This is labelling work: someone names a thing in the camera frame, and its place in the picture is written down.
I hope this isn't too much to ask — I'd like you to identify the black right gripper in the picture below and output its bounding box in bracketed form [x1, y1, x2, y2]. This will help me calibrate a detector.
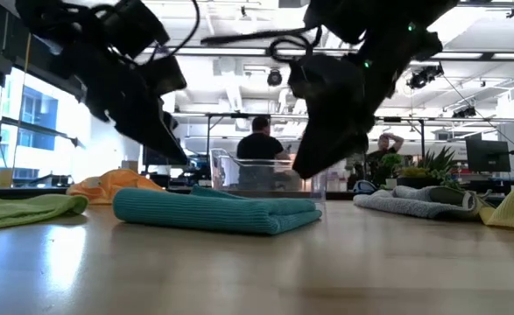
[287, 54, 374, 179]

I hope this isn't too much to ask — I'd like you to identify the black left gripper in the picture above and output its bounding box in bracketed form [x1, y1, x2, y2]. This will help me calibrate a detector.
[79, 43, 189, 166]

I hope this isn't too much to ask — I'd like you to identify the teal microfiber towel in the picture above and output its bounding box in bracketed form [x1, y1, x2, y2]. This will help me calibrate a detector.
[112, 185, 323, 236]

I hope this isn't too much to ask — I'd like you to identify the grey microfiber towel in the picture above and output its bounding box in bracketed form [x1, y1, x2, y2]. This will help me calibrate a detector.
[353, 185, 488, 221]

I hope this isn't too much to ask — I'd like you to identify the orange microfiber towel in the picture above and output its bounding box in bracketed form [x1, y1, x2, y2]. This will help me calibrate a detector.
[67, 169, 165, 206]

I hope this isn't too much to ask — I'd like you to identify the green microfiber towel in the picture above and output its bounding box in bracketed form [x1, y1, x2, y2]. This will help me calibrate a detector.
[0, 193, 90, 232]

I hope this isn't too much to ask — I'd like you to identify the black computer monitor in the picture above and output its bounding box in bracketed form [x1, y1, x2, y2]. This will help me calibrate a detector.
[465, 138, 511, 173]
[142, 146, 183, 166]

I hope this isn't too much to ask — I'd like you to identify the blue white rounded object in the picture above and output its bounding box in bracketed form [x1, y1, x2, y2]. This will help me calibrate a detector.
[352, 178, 378, 195]

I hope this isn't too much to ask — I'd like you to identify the person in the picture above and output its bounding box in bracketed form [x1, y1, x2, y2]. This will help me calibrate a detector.
[236, 115, 291, 189]
[365, 132, 405, 185]

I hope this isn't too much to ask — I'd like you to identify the clear plastic bin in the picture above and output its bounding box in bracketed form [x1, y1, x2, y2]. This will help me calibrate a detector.
[210, 148, 327, 202]

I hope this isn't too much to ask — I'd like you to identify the black ceiling spotlight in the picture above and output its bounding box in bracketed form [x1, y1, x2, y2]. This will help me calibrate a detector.
[266, 68, 284, 88]

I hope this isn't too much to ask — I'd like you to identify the small potted green plant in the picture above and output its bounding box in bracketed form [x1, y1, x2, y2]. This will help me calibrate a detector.
[381, 146, 464, 192]

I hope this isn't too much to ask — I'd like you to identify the black background gantry frame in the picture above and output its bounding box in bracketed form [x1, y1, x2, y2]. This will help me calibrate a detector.
[374, 115, 514, 176]
[171, 111, 310, 154]

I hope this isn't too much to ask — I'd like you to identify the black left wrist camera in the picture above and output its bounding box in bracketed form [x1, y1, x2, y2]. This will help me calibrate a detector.
[101, 0, 171, 58]

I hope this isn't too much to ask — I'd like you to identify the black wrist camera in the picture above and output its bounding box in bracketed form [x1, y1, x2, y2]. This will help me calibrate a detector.
[304, 0, 374, 45]
[101, 0, 171, 58]

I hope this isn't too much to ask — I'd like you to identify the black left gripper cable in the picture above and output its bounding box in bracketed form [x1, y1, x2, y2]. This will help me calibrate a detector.
[153, 0, 201, 60]

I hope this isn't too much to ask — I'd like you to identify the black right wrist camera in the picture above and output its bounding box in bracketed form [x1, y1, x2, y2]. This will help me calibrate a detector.
[304, 0, 374, 45]

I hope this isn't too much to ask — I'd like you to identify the black aluminium rail frame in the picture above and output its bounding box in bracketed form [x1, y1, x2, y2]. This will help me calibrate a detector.
[0, 183, 514, 207]

